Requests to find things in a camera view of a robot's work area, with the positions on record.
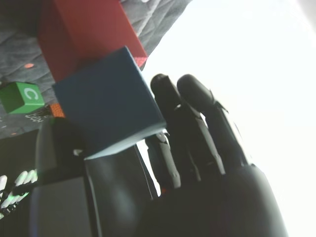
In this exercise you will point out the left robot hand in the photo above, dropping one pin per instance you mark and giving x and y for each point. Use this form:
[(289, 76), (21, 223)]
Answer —
[(197, 197)]

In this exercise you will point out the light blue cube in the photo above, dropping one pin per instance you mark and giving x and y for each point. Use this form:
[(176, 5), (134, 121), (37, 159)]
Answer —
[(106, 103)]

